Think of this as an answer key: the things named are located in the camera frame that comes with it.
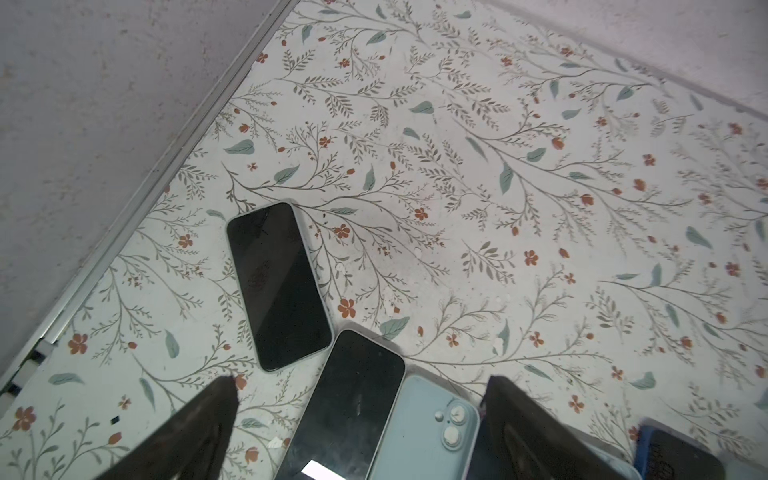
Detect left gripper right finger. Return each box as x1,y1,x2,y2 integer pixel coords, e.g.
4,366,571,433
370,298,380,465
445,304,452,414
481,376,621,479

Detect light blue phone case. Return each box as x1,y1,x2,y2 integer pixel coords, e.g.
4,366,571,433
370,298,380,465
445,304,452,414
368,374,480,480
568,426,642,480

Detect black phone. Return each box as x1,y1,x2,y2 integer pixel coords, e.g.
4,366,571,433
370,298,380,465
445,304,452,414
634,425,726,480
274,329,406,479
466,418,505,480
226,202,333,372

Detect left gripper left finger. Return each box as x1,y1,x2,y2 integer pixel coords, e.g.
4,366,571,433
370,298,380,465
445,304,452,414
99,376,239,479

